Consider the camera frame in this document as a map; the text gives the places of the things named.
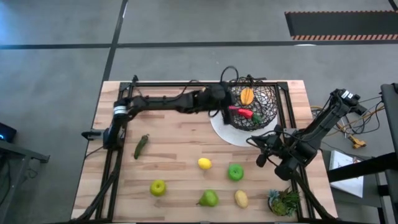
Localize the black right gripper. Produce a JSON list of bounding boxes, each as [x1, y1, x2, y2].
[[248, 126, 292, 168]]

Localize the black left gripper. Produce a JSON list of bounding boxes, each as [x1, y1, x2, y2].
[[200, 83, 237, 126]]

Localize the red chili with green top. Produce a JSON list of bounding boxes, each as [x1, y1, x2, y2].
[[228, 105, 264, 125]]

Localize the orange ridged fruit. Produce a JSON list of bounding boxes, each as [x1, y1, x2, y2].
[[240, 87, 255, 106]]

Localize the bright green apple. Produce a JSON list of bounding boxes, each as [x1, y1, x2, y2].
[[227, 163, 245, 182]]

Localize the tan potato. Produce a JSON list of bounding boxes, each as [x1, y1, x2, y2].
[[234, 189, 249, 209]]

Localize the yellow lemon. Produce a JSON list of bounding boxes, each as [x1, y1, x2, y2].
[[197, 157, 213, 170]]

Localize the green pear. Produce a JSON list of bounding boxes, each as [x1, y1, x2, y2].
[[195, 189, 220, 208]]

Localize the dark green cucumber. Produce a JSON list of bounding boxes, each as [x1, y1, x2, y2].
[[133, 133, 150, 161]]

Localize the yellow-green apple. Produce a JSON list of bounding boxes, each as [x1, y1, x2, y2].
[[149, 179, 167, 197]]

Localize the white round plate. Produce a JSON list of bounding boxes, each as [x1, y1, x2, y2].
[[210, 107, 279, 147]]

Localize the potted succulent plant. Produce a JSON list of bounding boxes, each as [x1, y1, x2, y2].
[[267, 186, 302, 218]]

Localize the white paper sheet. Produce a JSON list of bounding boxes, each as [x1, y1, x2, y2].
[[328, 149, 364, 198]]

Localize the black power strip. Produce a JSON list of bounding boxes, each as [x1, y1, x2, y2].
[[353, 102, 368, 116]]

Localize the black metal stand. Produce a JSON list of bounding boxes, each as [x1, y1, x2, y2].
[[326, 82, 398, 224]]

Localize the black hazard-striped floor mat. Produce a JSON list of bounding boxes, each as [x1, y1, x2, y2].
[[284, 11, 398, 41]]

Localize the black side table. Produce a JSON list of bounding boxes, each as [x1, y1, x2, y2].
[[0, 139, 50, 224]]

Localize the black device with blue light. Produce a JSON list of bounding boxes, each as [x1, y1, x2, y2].
[[0, 121, 18, 144]]

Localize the dark wire basket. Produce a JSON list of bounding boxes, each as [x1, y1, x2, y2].
[[228, 76, 280, 132]]

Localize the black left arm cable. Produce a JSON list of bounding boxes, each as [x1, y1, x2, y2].
[[180, 65, 239, 103]]

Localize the black metal table frame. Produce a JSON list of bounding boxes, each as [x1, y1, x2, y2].
[[73, 74, 340, 223]]

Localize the tangled floor cables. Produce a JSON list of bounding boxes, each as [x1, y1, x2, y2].
[[310, 96, 386, 141]]

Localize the black side bracket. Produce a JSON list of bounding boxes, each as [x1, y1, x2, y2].
[[81, 130, 105, 141]]

